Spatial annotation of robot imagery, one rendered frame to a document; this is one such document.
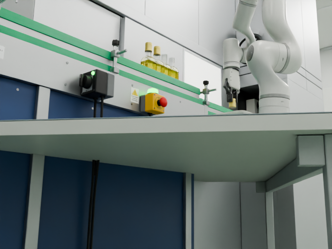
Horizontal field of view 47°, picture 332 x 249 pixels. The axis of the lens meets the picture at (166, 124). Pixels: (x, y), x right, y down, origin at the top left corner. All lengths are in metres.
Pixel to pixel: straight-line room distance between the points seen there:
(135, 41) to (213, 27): 0.86
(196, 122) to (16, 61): 0.64
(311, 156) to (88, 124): 0.46
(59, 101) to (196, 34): 1.41
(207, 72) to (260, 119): 1.71
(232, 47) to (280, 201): 1.07
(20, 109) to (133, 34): 0.94
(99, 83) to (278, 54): 0.72
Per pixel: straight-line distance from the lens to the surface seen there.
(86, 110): 1.34
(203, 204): 2.31
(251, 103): 2.86
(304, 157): 0.80
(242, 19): 1.94
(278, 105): 1.52
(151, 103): 1.45
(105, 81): 1.28
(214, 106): 2.13
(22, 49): 1.22
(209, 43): 2.60
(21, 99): 1.21
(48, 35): 1.31
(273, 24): 1.66
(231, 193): 2.58
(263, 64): 1.53
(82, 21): 1.81
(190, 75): 2.29
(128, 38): 1.94
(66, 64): 1.30
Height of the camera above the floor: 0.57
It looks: 12 degrees up
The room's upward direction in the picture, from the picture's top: 1 degrees clockwise
